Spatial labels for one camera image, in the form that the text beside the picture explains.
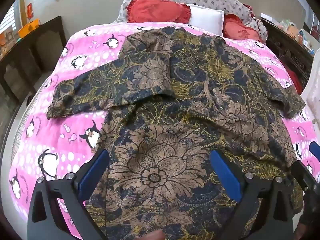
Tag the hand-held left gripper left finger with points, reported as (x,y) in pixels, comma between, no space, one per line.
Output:
(93,172)

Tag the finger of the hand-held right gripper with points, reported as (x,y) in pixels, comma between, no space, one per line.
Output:
(303,177)
(314,149)

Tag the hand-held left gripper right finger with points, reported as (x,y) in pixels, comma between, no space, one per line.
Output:
(226,175)

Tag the brown floral patterned shirt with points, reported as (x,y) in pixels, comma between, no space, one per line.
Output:
(175,105)

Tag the person's right hand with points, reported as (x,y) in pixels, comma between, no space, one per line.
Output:
(308,217)

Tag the pink penguin print blanket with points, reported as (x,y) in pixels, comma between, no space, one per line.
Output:
(75,120)

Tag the white plastic chair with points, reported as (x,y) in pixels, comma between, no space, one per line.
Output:
(312,85)

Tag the red cloth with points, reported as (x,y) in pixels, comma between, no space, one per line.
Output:
(296,80)

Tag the carved dark wooden cabinet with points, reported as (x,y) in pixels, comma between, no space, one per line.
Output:
(287,47)

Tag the clutter of packets on cabinet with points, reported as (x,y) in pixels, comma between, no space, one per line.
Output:
(297,32)

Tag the plain dark wooden cabinet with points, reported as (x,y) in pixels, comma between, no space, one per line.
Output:
(42,45)

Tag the red heart-shaped ruffled pillow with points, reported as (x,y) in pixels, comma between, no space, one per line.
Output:
(240,31)
(155,8)

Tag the orange box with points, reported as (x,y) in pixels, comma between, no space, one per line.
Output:
(28,28)

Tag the white rectangular pillow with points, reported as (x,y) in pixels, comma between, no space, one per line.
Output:
(207,17)

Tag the red paper wall sign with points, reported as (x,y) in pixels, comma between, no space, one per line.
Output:
(30,10)

